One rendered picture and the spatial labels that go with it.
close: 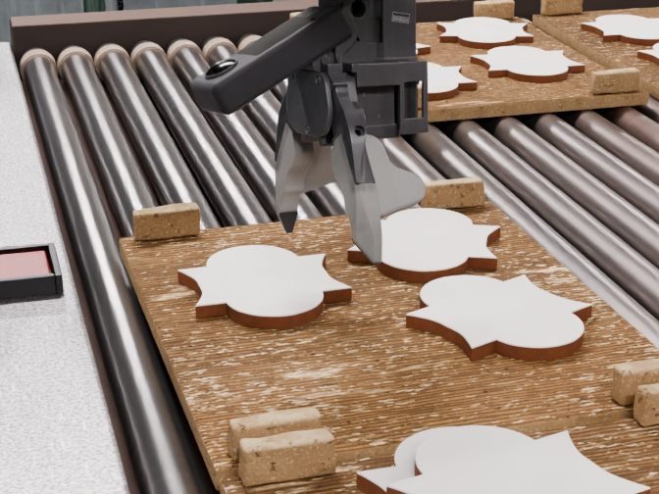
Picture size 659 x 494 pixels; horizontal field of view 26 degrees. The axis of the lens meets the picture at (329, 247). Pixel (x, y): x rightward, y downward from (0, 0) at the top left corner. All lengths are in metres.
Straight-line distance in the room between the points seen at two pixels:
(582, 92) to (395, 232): 0.54
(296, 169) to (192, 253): 0.18
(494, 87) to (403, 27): 0.68
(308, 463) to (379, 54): 0.32
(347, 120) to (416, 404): 0.20
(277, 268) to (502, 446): 0.38
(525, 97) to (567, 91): 0.06
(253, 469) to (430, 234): 0.41
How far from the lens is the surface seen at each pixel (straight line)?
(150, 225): 1.25
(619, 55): 1.90
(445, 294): 1.11
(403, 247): 1.20
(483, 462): 0.82
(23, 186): 1.47
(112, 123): 1.65
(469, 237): 1.23
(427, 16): 2.12
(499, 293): 1.12
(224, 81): 0.98
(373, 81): 1.02
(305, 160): 1.08
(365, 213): 0.98
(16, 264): 1.24
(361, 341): 1.06
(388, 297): 1.14
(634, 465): 0.93
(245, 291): 1.12
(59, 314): 1.18
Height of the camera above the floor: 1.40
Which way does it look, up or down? 22 degrees down
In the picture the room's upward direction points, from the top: straight up
